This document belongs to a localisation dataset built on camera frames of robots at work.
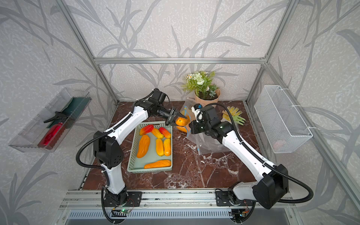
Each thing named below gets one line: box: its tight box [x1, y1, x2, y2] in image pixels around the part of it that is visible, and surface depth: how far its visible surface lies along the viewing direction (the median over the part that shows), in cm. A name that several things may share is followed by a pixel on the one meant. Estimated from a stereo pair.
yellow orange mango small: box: [151, 127, 165, 139], surface depth 98 cm
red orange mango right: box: [158, 127, 172, 139], surface depth 98 cm
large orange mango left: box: [136, 135, 151, 158], surface depth 91 cm
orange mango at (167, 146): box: [163, 138, 172, 157], surface depth 90 cm
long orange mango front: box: [143, 159, 172, 169], surface depth 82 cm
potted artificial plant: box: [181, 71, 222, 108], surface depth 98 cm
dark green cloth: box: [46, 97, 92, 129], surface depth 69 cm
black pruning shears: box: [43, 111, 69, 124], surface depth 67 cm
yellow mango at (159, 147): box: [155, 138, 165, 157], surface depth 91 cm
